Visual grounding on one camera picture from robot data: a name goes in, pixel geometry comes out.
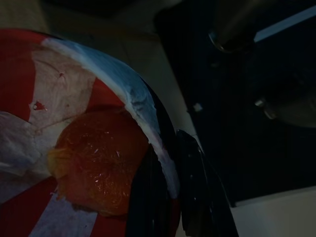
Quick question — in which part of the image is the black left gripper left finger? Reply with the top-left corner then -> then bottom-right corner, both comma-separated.
128,152 -> 179,237

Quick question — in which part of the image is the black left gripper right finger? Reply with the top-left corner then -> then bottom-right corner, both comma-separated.
176,129 -> 239,237

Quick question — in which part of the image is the orange-red tomato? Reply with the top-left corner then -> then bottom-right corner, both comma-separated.
48,110 -> 151,218

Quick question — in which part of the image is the red white black bowl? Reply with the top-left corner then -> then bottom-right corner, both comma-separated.
0,28 -> 183,237

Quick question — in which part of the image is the dark robot leg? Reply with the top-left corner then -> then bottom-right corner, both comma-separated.
254,71 -> 316,129

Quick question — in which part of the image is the light wooden dining table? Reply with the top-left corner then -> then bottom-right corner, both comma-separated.
208,0 -> 259,54

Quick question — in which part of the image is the long white tape strip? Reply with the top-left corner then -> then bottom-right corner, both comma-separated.
254,4 -> 316,42

